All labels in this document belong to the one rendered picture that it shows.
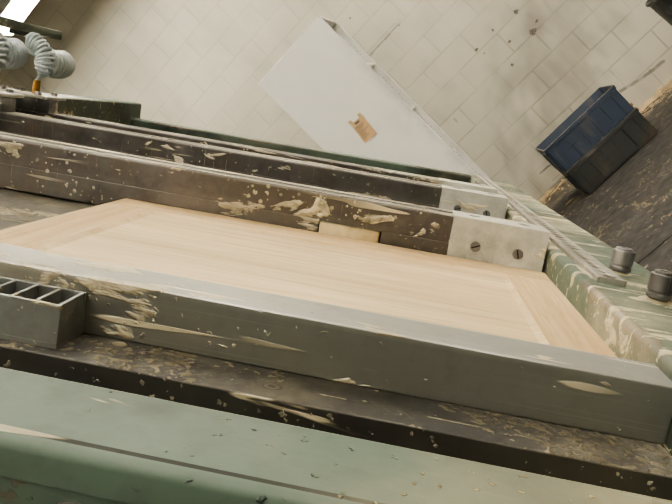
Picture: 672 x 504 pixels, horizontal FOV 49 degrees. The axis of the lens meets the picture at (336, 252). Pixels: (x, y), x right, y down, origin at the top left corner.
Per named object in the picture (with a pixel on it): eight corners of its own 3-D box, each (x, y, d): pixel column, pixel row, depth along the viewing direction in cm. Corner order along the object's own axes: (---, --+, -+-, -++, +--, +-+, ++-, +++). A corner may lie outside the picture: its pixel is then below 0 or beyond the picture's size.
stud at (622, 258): (632, 276, 85) (639, 251, 84) (611, 272, 85) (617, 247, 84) (626, 272, 87) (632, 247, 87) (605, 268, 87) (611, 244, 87)
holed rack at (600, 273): (625, 286, 77) (627, 281, 77) (596, 281, 77) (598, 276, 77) (483, 176, 239) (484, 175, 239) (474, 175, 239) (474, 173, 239)
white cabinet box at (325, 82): (548, 248, 471) (318, 15, 461) (480, 307, 487) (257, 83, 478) (539, 228, 529) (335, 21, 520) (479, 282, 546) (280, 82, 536)
